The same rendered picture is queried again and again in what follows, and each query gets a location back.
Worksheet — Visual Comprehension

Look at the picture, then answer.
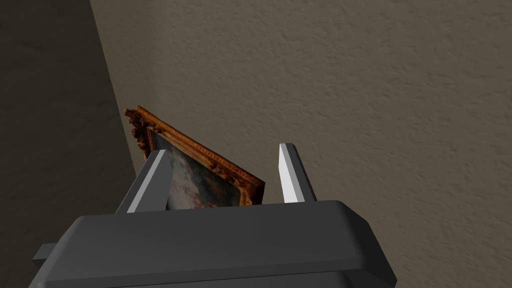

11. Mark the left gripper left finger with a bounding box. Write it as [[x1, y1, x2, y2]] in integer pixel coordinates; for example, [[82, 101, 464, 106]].
[[115, 149, 173, 215]]

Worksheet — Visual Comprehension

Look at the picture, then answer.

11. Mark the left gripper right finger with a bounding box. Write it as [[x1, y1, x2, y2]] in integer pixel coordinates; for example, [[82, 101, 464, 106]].
[[278, 142, 318, 204]]

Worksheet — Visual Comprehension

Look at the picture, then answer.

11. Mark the gold framed painting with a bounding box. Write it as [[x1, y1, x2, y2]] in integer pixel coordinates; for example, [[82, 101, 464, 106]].
[[123, 105, 266, 211]]

